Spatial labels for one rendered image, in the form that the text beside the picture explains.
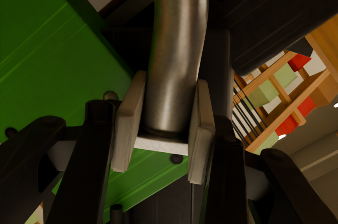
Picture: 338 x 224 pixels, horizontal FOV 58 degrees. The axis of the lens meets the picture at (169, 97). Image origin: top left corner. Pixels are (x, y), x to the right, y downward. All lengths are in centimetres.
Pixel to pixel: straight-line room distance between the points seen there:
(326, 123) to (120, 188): 952
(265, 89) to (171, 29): 337
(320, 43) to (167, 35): 84
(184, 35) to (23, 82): 12
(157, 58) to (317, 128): 957
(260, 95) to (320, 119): 623
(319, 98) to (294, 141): 558
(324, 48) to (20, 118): 86
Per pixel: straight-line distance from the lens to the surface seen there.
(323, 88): 427
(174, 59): 16
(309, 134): 973
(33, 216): 671
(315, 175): 789
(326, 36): 99
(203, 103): 16
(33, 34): 22
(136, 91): 16
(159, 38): 17
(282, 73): 379
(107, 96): 21
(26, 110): 24
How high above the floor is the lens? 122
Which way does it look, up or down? 1 degrees down
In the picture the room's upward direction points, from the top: 145 degrees clockwise
